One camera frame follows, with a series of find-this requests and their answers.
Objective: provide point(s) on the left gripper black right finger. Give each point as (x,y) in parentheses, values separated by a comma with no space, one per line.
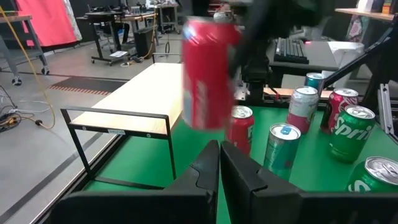
(280,208)

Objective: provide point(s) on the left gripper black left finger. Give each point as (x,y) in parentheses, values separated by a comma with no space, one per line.
(155,205)

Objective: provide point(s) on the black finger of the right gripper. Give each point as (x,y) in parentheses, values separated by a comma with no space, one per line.
(237,53)

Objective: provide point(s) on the red Fanta can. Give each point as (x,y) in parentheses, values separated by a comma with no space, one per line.
(208,77)
(241,127)

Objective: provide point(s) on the slim blue silver energy can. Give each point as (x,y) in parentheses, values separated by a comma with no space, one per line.
(314,80)
(281,149)

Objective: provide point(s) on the green Sprite can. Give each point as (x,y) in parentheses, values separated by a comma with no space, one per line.
(373,177)
(351,133)

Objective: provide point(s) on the wooden shelf with boxes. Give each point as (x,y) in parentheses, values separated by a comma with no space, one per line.
(363,14)

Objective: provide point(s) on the plain black keyboard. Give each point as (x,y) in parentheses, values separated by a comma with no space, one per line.
(290,51)

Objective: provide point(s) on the green table mat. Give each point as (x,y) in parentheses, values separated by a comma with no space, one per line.
(149,161)

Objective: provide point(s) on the grey equipment cart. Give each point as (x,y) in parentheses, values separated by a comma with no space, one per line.
(169,18)

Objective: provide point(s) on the white SA3 labelled box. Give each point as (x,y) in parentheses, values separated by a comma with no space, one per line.
(345,53)

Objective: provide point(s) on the floral patterned cloth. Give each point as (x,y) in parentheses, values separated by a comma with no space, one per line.
(357,29)

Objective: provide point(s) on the pink and white soda can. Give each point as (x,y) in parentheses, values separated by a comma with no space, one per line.
(301,107)

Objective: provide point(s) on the black computer tower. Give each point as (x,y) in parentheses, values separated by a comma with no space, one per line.
(144,42)

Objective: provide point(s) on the wooden background desk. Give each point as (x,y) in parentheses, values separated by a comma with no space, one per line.
(140,17)

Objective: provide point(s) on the red white-patterned soda can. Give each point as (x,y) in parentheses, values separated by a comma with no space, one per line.
(337,107)

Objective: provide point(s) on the black floor mat striped edge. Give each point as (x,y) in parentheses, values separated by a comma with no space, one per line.
(90,84)

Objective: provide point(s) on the black office desk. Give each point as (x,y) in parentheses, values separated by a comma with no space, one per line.
(102,15)

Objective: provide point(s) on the salmon pink hanging cloth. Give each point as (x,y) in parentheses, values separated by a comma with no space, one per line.
(46,21)

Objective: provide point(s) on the wooden workbench grey legs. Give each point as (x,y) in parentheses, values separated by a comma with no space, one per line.
(15,18)

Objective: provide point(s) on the wooden shelf black metal frame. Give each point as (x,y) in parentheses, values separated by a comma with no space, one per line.
(140,96)

